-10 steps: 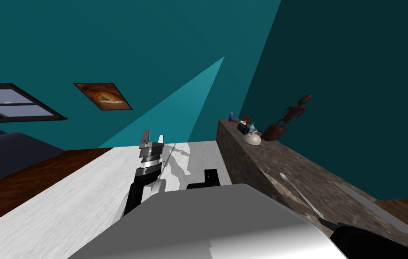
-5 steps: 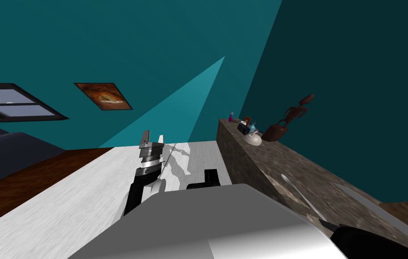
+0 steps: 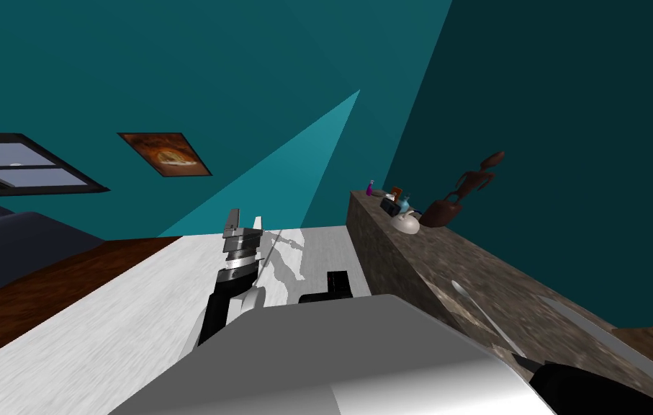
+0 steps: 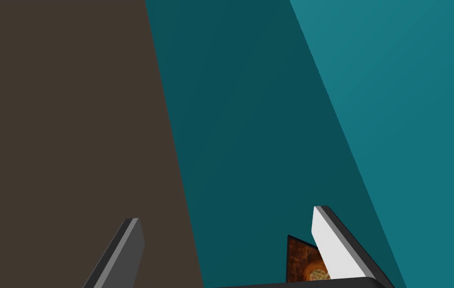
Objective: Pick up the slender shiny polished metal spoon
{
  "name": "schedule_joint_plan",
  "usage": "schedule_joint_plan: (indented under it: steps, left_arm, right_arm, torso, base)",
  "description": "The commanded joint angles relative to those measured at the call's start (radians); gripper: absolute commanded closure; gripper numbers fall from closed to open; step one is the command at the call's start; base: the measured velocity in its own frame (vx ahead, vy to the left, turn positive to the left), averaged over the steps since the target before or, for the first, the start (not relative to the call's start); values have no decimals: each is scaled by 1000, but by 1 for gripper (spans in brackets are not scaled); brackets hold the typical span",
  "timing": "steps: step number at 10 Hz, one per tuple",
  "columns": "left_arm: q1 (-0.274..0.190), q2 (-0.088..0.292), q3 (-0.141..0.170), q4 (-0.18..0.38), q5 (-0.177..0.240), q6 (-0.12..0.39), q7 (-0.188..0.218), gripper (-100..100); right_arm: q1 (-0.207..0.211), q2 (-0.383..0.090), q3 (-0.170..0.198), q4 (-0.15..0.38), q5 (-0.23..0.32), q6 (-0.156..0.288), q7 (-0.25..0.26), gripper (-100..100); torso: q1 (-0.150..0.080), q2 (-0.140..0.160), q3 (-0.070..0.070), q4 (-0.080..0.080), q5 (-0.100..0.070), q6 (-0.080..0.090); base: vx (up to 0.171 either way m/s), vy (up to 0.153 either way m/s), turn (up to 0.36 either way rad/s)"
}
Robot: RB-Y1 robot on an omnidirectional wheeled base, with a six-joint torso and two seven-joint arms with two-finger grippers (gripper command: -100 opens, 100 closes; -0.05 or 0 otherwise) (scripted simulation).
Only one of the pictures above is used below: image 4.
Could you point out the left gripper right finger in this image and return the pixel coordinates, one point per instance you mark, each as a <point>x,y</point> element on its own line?
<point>341,250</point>

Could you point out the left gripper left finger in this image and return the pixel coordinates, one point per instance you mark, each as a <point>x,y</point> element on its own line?
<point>120,260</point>

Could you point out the brown framed picture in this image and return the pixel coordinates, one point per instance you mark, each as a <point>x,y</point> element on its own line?
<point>305,262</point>

